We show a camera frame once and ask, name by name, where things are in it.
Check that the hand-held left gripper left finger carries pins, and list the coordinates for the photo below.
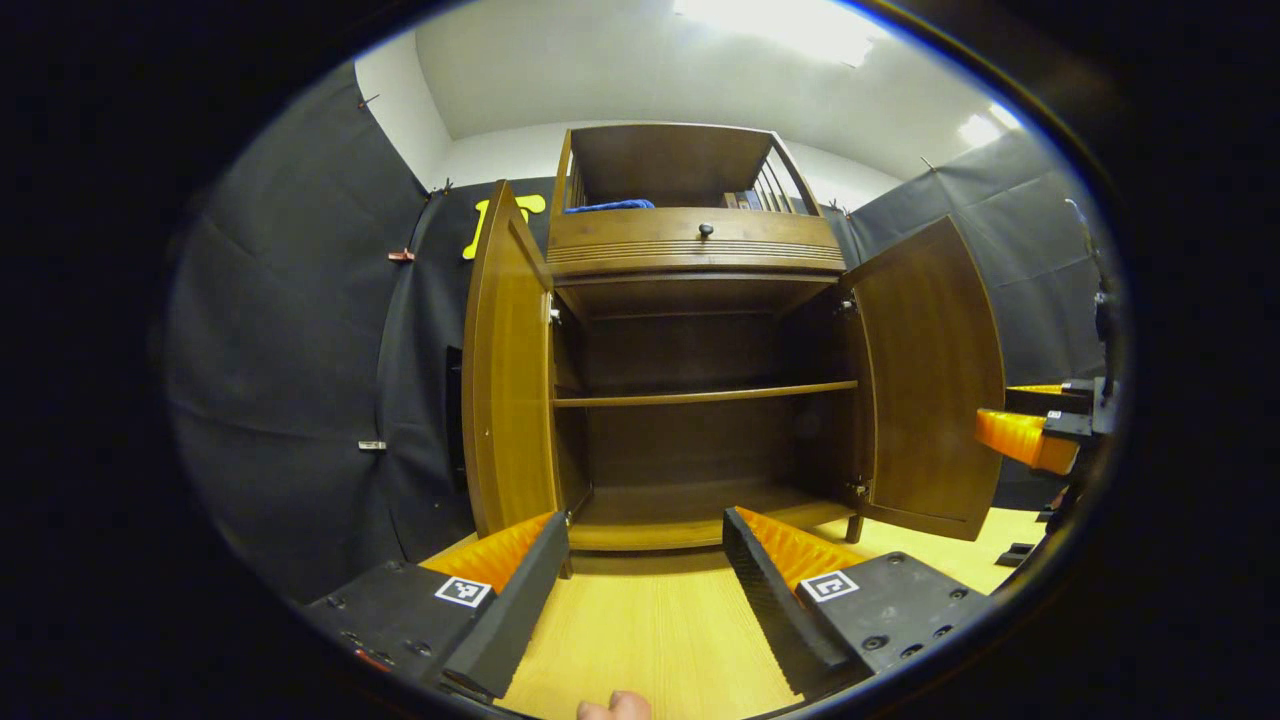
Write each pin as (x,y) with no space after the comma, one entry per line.
(512,610)

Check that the wooden cabinet shelf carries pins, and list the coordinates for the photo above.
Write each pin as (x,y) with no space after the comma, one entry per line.
(700,395)

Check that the black backdrop cloth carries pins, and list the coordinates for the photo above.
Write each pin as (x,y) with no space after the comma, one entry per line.
(290,330)
(420,400)
(1020,270)

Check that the wooden cabinet door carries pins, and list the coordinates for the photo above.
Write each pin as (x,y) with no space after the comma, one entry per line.
(510,380)
(930,380)

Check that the blue cloth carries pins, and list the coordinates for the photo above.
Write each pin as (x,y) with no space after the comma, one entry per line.
(610,205)

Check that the small black block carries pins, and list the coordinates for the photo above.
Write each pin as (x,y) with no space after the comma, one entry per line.
(1017,553)

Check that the small ceiling light panel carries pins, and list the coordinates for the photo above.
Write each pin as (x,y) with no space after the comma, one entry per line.
(985,125)

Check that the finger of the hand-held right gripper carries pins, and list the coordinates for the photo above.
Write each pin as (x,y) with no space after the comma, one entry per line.
(1065,425)
(1040,402)

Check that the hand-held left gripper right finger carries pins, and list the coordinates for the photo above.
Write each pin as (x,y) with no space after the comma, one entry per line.
(778,620)

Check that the wooden double-door shoe cabinet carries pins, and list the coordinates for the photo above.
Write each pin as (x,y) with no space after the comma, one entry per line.
(700,250)

